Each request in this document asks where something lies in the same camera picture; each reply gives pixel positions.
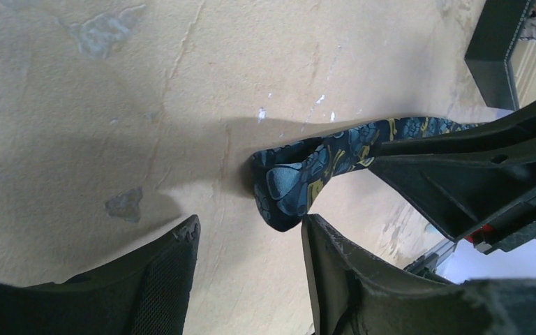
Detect navy blue shell pattern tie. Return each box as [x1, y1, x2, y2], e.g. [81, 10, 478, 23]
[251, 117, 474, 232]

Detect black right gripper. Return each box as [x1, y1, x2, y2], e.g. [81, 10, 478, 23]
[371, 101, 536, 255]

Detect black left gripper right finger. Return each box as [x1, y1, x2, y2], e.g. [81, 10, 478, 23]
[301, 214, 536, 334]

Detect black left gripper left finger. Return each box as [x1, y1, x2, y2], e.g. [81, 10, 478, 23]
[0, 215, 200, 334]

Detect aluminium frame rail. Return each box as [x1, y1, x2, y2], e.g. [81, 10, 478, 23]
[403, 239, 456, 285]

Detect black tie display box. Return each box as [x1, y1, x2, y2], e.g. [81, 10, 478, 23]
[464, 1, 536, 110]

